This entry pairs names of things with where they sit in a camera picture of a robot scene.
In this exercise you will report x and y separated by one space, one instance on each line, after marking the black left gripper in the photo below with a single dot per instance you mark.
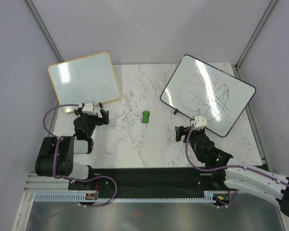
91 116

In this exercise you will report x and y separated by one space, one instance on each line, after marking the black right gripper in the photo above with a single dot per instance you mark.
180 131

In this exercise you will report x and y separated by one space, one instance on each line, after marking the green whiteboard eraser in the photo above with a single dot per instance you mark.
145 118

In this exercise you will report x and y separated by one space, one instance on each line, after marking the black-framed whiteboard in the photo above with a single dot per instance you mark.
198 88

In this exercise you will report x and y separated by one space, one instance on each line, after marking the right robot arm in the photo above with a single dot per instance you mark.
234 173

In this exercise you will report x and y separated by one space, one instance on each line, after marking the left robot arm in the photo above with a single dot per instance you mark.
56 155

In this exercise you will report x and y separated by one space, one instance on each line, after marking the wood-framed whiteboard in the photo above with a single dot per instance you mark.
90 78

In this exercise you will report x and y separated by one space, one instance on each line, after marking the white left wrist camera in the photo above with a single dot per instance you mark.
86 107

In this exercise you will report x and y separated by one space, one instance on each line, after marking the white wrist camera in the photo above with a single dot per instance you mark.
86 107
199 122

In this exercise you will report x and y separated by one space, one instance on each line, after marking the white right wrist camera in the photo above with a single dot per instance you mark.
199 122

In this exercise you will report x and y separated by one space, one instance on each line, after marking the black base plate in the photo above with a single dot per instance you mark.
170 182

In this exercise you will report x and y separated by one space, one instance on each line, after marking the white slotted cable duct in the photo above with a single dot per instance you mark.
85 198

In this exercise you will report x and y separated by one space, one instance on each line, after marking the aluminium rail frame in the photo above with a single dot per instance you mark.
36 184

